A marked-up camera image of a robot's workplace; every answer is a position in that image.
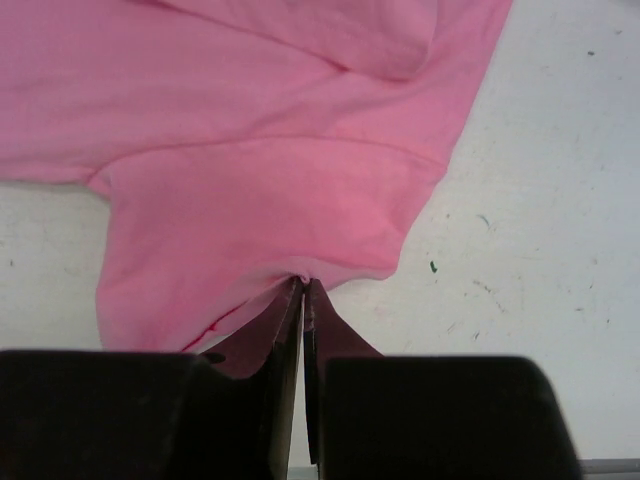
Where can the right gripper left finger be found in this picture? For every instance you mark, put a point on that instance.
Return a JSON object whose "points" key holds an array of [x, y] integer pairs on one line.
{"points": [[257, 367]]}

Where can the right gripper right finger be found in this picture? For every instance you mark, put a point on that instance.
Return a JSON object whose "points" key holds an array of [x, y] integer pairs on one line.
{"points": [[325, 336]]}

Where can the pink t shirt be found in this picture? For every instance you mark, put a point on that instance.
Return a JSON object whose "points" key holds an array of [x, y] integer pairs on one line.
{"points": [[239, 143]]}

